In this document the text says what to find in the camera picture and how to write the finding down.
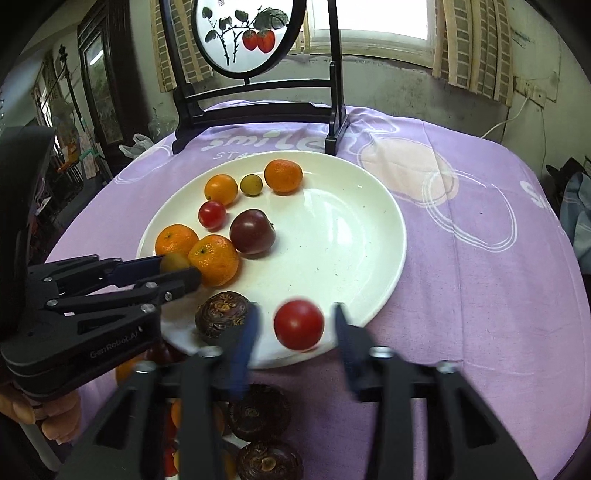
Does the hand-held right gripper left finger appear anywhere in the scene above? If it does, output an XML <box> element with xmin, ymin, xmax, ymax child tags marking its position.
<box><xmin>58</xmin><ymin>302</ymin><xmax>262</xmax><ymax>480</ymax></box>

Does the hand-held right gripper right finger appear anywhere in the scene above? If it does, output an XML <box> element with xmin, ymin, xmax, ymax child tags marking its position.
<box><xmin>333</xmin><ymin>302</ymin><xmax>539</xmax><ymax>480</ymax></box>

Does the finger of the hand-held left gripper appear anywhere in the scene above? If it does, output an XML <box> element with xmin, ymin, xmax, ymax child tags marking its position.
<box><xmin>44</xmin><ymin>267</ymin><xmax>203</xmax><ymax>320</ymax></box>
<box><xmin>28</xmin><ymin>254</ymin><xmax>167</xmax><ymax>301</ymax></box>

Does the small green-yellow fruit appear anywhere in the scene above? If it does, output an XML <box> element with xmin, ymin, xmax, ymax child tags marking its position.
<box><xmin>239</xmin><ymin>174</ymin><xmax>264</xmax><ymax>198</ymax></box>
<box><xmin>159</xmin><ymin>252</ymin><xmax>191</xmax><ymax>274</ymax></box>

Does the white oval plate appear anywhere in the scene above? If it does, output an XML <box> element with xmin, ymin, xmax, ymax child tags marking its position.
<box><xmin>135</xmin><ymin>150</ymin><xmax>407</xmax><ymax>369</ymax></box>

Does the person's left hand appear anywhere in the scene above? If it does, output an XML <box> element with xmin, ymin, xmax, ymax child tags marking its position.
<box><xmin>0</xmin><ymin>381</ymin><xmax>81</xmax><ymax>445</ymax></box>

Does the white plastic bag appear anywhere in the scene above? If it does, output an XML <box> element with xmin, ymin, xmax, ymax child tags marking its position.
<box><xmin>119</xmin><ymin>133</ymin><xmax>153</xmax><ymax>160</ymax></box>

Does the purple printed tablecloth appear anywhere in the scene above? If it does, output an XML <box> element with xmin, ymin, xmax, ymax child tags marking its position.
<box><xmin>46</xmin><ymin>99</ymin><xmax>583</xmax><ymax>480</ymax></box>

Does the white standing fan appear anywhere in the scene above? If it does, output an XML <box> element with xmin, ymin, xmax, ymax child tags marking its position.
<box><xmin>48</xmin><ymin>98</ymin><xmax>77</xmax><ymax>125</ymax></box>

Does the dark framed mirror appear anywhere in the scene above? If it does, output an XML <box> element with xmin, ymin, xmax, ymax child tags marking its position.
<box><xmin>76</xmin><ymin>9</ymin><xmax>125</xmax><ymax>146</ymax></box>

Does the beige checked curtain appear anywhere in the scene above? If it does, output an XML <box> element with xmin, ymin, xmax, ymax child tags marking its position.
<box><xmin>433</xmin><ymin>0</ymin><xmax>514</xmax><ymax>107</ymax></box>
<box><xmin>150</xmin><ymin>0</ymin><xmax>218</xmax><ymax>93</ymax></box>

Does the round painted screen on stand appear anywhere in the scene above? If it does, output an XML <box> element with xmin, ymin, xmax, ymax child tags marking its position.
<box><xmin>172</xmin><ymin>0</ymin><xmax>351</xmax><ymax>156</ymax></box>

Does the blue cloth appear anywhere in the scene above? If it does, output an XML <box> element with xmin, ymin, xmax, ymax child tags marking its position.
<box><xmin>560</xmin><ymin>173</ymin><xmax>591</xmax><ymax>259</ymax></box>

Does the black cap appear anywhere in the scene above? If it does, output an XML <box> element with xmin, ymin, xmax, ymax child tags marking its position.
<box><xmin>545</xmin><ymin>157</ymin><xmax>589</xmax><ymax>185</ymax></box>

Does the bright window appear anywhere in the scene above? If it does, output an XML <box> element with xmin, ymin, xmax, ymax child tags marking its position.
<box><xmin>305</xmin><ymin>0</ymin><xmax>437</xmax><ymax>58</ymax></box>

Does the white power cable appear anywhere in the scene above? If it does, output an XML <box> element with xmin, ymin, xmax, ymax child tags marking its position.
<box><xmin>480</xmin><ymin>95</ymin><xmax>529</xmax><ymax>139</ymax></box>

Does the white wall power strip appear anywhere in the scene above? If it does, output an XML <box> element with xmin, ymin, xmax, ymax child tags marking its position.
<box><xmin>513</xmin><ymin>76</ymin><xmax>548</xmax><ymax>107</ymax></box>

